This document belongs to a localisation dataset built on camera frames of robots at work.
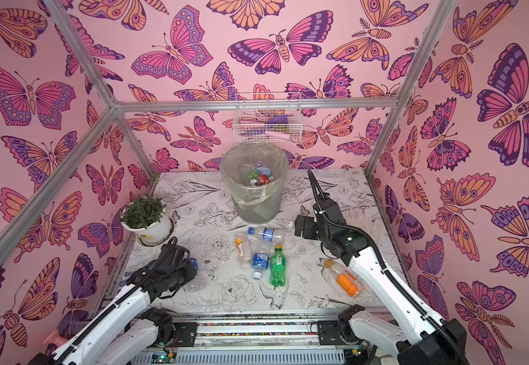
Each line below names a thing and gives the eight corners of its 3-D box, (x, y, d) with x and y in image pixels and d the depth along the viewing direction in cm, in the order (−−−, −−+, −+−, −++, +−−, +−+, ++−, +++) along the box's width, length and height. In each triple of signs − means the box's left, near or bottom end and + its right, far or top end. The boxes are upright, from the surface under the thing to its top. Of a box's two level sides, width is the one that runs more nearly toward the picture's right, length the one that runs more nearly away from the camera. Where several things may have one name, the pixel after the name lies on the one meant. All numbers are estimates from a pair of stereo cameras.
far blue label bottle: (247, 245, 95) (246, 240, 92) (248, 229, 100) (248, 224, 97) (287, 245, 95) (287, 240, 92) (286, 229, 100) (286, 224, 96)
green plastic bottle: (270, 287, 85) (270, 282, 81) (270, 251, 95) (270, 245, 90) (286, 287, 85) (286, 282, 81) (284, 251, 95) (285, 245, 90)
